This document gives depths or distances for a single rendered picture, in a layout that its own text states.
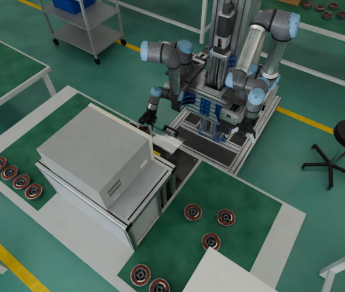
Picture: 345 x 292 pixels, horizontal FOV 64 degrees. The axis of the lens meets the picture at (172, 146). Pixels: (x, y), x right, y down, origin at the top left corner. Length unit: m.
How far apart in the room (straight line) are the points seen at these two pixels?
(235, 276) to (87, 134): 0.97
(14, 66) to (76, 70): 1.18
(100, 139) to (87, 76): 2.62
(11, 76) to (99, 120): 1.65
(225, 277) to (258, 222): 0.69
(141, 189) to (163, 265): 0.48
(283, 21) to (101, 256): 1.65
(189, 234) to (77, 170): 0.80
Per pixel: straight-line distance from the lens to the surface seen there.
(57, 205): 1.99
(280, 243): 1.86
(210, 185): 1.91
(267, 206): 1.93
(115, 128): 1.48
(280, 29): 1.68
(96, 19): 4.05
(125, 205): 1.46
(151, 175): 1.52
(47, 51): 4.70
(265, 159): 3.06
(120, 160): 1.35
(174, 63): 1.73
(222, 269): 1.26
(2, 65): 3.26
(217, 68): 2.16
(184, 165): 1.96
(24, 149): 2.36
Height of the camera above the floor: 2.42
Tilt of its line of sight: 54 degrees down
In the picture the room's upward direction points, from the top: 1 degrees counter-clockwise
